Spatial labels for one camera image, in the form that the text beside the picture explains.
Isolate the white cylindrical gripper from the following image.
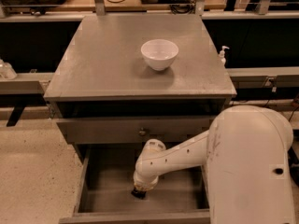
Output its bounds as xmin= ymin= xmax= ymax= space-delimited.
xmin=134 ymin=175 xmax=159 ymax=191

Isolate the black rxbar chocolate bar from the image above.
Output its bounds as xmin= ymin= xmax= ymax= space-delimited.
xmin=131 ymin=189 xmax=147 ymax=200

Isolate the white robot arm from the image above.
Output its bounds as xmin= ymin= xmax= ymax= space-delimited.
xmin=134 ymin=105 xmax=296 ymax=224

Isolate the grey open middle drawer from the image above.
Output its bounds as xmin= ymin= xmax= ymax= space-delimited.
xmin=59 ymin=144 xmax=210 ymax=224

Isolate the round metal drawer knob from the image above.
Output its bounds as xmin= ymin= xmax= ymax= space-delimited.
xmin=138 ymin=128 xmax=148 ymax=136

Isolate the grey top drawer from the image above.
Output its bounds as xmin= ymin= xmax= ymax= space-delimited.
xmin=58 ymin=116 xmax=215 ymax=145

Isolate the grey wooden drawer cabinet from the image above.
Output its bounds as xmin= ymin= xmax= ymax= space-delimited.
xmin=43 ymin=13 xmax=237 ymax=224

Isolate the white ceramic bowl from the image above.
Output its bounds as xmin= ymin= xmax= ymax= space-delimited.
xmin=141 ymin=39 xmax=178 ymax=71

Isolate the white pump bottle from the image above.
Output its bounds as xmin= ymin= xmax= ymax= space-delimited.
xmin=219 ymin=46 xmax=230 ymax=66

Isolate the left metal frame post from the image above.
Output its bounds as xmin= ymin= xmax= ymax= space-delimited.
xmin=92 ymin=0 xmax=107 ymax=17

